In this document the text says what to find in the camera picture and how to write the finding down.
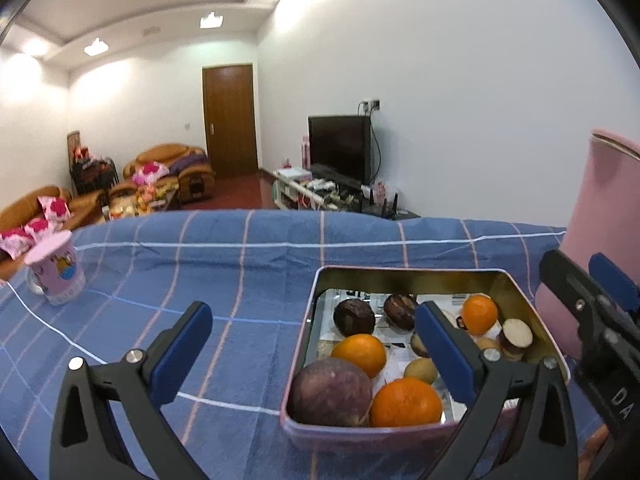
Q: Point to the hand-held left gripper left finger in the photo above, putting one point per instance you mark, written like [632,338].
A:
[182,355]

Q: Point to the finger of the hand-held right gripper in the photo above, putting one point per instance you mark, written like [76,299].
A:
[565,280]
[612,280]

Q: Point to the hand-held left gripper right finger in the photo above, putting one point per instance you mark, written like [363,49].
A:
[445,355]

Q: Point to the cut taro piece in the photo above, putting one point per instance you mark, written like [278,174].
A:
[515,337]
[417,345]

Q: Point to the small orange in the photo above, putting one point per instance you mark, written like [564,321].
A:
[479,314]

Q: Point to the large orange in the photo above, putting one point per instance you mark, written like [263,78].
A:
[406,402]

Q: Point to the dark brown tan-patched fruit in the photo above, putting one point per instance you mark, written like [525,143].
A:
[399,311]

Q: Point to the medium orange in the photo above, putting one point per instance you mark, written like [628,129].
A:
[361,353]

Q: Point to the dark brown wrinkled fruit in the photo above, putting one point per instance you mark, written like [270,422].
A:
[354,316]

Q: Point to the large purple round fruit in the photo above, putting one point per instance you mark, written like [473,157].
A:
[330,391]

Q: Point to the pink tin box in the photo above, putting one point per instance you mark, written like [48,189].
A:
[310,350]

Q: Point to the tall pink container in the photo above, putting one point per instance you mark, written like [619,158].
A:
[600,210]

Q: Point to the blue checked blanket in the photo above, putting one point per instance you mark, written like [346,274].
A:
[200,270]

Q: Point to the pink cartoon mug with lid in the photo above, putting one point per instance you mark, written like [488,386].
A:
[55,275]

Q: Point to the cluttered coffee table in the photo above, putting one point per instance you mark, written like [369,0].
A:
[142,202]

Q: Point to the black router with antennas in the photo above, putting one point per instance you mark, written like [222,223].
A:
[385,207]

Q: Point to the brown leather armchair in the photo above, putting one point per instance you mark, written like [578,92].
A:
[192,180]

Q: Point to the pink plastic bag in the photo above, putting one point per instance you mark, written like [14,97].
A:
[381,191]

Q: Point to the brown leather sofa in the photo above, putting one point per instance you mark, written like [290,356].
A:
[80,205]

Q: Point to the pink floral pillow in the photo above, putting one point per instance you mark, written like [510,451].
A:
[149,172]
[15,242]
[37,227]
[54,207]

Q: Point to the purple throw blanket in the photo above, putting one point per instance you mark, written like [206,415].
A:
[187,162]

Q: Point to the white television stand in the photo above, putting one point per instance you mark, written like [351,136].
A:
[310,195]

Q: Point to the black rack with clothes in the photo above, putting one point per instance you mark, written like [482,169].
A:
[92,170]

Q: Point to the white flat box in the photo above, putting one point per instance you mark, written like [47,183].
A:
[295,174]

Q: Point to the black flat television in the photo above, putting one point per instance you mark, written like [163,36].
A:
[337,147]

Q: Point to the pink carton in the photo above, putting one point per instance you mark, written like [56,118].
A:
[305,152]

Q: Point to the brown wooden door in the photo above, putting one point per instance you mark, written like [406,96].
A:
[230,120]

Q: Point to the square ceiling light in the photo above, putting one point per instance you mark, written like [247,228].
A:
[96,47]
[211,21]

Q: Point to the ceiling air vent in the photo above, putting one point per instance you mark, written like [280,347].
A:
[151,31]

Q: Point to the wall power socket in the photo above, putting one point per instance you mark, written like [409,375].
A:
[372,105]

